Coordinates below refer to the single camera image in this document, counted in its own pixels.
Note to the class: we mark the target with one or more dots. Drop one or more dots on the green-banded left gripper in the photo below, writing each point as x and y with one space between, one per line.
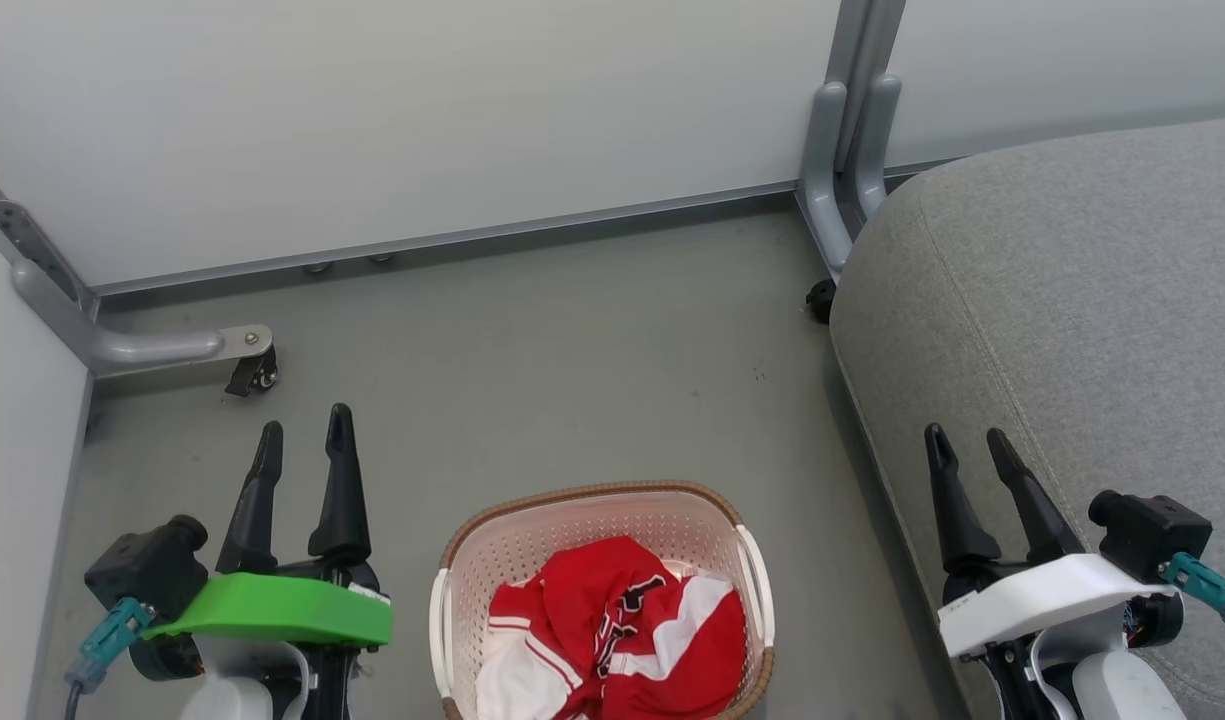
272 610

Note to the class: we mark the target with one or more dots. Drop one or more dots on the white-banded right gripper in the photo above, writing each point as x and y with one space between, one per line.
1042 595

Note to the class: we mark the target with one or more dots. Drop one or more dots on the red and white shirt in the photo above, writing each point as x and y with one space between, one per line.
612 620

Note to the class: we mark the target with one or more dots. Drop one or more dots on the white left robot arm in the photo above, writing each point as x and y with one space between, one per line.
237 695

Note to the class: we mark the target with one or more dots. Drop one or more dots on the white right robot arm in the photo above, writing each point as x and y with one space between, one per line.
1122 690

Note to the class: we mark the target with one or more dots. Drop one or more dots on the grey fabric sofa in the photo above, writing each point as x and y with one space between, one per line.
1072 300

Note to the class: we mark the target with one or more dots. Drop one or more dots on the black caster wheel with brake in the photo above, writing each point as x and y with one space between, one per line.
254 372

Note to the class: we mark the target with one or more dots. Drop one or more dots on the grey partition foot with plate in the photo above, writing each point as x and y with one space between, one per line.
122 345

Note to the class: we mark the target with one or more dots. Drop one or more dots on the white perforated laundry basket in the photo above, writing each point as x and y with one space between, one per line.
572 520

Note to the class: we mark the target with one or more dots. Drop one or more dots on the small black caster wheel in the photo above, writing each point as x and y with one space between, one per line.
822 300

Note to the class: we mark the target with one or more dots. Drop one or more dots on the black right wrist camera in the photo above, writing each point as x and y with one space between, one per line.
1152 530

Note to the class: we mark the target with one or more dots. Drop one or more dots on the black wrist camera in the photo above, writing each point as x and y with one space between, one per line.
1152 530
147 570

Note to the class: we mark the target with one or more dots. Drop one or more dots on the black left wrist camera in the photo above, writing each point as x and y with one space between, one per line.
147 570

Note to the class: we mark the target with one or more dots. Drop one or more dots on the grey partition bottom rail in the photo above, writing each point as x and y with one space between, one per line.
452 238

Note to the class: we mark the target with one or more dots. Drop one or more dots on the grey partition post with feet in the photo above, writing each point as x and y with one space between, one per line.
832 180

